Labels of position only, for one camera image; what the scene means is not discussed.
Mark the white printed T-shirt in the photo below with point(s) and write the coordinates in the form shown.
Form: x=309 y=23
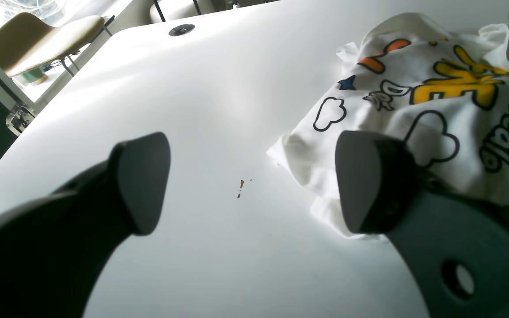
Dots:
x=445 y=94

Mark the right metal table grommet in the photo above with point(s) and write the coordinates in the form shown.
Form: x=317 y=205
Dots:
x=181 y=30

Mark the beige chair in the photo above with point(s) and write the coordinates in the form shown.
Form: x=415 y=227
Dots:
x=28 y=43

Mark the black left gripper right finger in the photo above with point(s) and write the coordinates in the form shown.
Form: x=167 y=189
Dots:
x=456 y=247

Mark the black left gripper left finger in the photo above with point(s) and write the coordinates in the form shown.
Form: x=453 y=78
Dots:
x=53 y=249

